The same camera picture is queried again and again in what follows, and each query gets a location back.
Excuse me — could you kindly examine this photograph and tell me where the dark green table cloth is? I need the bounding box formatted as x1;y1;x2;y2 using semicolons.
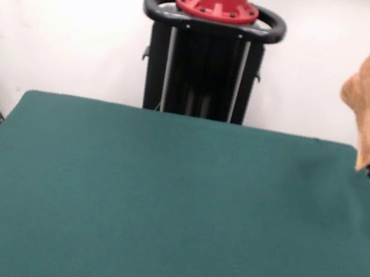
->
0;84;370;277

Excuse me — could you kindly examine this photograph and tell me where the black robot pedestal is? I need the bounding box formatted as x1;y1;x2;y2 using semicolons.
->
126;0;291;130

